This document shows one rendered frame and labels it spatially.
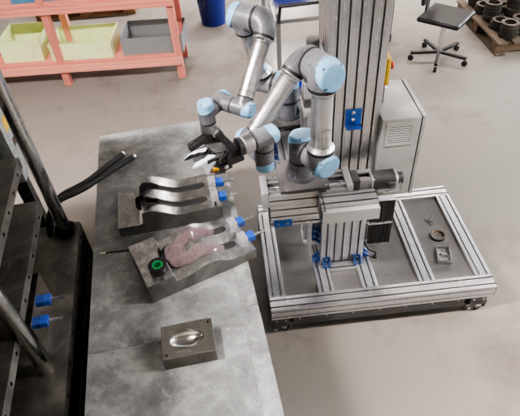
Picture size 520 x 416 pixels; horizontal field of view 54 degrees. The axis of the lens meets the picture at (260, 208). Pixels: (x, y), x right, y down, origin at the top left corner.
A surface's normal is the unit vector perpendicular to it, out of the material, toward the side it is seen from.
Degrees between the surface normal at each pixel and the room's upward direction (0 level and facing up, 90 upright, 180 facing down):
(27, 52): 90
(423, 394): 0
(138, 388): 0
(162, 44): 90
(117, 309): 0
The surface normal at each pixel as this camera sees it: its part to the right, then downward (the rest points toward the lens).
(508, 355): -0.06, -0.72
